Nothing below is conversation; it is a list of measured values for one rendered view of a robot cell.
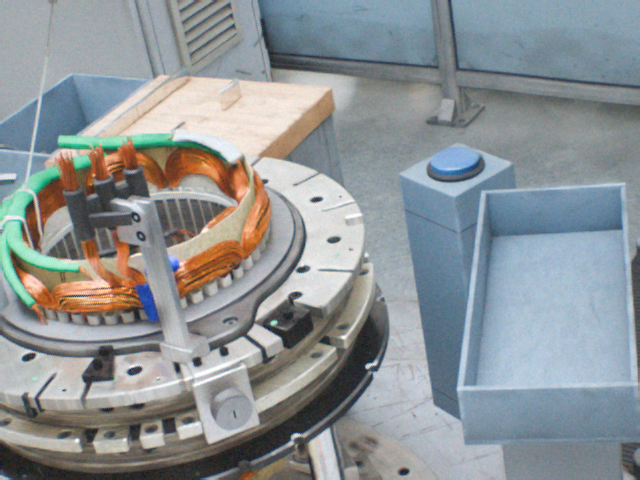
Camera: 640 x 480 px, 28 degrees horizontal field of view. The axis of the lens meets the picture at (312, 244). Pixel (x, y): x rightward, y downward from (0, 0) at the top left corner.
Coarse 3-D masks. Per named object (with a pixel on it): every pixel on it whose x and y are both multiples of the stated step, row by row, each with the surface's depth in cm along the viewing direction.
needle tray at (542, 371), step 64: (512, 192) 100; (576, 192) 99; (512, 256) 99; (576, 256) 98; (512, 320) 92; (576, 320) 91; (512, 384) 86; (576, 384) 78; (512, 448) 91; (576, 448) 90
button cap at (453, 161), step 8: (440, 152) 112; (448, 152) 111; (456, 152) 111; (464, 152) 111; (472, 152) 111; (432, 160) 111; (440, 160) 110; (448, 160) 110; (456, 160) 110; (464, 160) 109; (472, 160) 109; (432, 168) 111; (440, 168) 109; (448, 168) 109; (456, 168) 109; (464, 168) 109; (472, 168) 109
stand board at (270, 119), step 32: (192, 96) 126; (256, 96) 123; (288, 96) 122; (320, 96) 121; (96, 128) 123; (128, 128) 122; (160, 128) 120; (192, 128) 119; (224, 128) 118; (256, 128) 117; (288, 128) 116
